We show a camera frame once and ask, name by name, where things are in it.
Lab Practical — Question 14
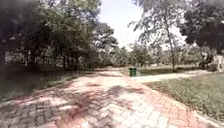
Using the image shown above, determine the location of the shaded grass area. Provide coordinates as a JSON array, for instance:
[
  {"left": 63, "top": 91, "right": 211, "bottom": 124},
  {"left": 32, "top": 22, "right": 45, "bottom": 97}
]
[{"left": 0, "top": 64, "right": 98, "bottom": 101}]

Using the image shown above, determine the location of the tall thin-trunk tree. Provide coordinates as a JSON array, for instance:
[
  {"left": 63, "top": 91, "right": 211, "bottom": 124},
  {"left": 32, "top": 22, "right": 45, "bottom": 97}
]
[{"left": 128, "top": 0, "right": 188, "bottom": 73}]

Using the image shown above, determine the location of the green bin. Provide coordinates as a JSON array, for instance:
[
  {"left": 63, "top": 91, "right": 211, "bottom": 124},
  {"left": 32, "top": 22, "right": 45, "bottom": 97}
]
[{"left": 128, "top": 67, "right": 138, "bottom": 78}]

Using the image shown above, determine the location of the white structure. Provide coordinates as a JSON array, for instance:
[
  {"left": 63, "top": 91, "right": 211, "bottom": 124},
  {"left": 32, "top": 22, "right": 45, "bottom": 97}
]
[{"left": 213, "top": 54, "right": 224, "bottom": 73}]

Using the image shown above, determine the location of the red brick path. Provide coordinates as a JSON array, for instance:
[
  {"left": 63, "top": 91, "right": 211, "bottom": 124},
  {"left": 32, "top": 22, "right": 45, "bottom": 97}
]
[{"left": 0, "top": 68, "right": 224, "bottom": 128}]

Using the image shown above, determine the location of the pale side path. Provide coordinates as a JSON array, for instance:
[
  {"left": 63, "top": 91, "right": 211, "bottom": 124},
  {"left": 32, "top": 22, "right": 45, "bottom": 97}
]
[{"left": 131, "top": 69, "right": 218, "bottom": 84}]

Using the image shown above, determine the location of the wood of trees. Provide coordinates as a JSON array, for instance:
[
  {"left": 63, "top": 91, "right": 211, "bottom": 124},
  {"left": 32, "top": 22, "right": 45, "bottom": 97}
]
[{"left": 0, "top": 0, "right": 134, "bottom": 71}]

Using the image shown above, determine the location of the dark broad tree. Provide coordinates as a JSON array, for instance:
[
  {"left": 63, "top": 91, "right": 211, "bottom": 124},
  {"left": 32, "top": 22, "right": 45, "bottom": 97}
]
[{"left": 179, "top": 0, "right": 224, "bottom": 56}]

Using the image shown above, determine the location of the green grass lawn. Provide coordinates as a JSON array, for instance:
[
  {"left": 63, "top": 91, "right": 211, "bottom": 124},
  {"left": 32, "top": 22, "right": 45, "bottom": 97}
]
[{"left": 119, "top": 64, "right": 224, "bottom": 123}]

